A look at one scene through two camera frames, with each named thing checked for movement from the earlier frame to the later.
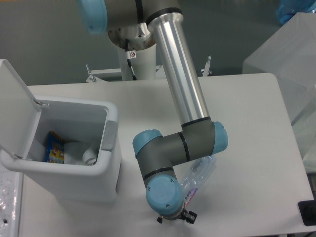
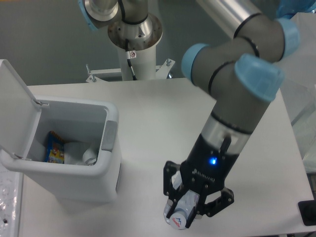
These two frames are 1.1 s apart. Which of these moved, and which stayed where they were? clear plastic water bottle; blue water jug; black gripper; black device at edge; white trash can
Moved: clear plastic water bottle; black gripper
Stayed: black device at edge; blue water jug; white trash can
